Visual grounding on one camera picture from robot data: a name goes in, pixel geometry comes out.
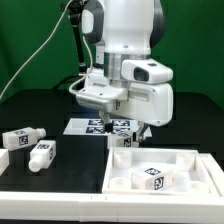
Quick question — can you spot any white marker tag sheet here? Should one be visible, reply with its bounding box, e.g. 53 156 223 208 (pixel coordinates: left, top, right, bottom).
62 118 153 138

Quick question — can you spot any black cable on table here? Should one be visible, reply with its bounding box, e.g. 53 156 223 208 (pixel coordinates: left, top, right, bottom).
51 75 84 91

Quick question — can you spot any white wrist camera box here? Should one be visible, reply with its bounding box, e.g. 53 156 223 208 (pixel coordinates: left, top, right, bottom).
121 59 173 84

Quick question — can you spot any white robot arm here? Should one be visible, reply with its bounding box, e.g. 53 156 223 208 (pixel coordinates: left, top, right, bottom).
75 0 173 142

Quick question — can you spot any white left fence rail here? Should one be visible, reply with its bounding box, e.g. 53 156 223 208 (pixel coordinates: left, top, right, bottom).
0 149 9 176

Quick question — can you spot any white square table top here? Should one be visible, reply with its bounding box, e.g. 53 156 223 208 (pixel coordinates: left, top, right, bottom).
102 147 219 197

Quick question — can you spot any white front fence rail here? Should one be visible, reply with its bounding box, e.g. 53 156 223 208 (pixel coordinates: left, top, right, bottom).
0 191 224 224

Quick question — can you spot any grey cable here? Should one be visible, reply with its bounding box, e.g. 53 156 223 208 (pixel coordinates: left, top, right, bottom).
0 0 74 101

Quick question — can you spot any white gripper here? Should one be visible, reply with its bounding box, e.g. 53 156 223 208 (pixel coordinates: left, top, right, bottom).
76 72 173 143

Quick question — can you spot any black camera stand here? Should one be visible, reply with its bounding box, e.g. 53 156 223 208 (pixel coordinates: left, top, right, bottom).
60 0 90 74

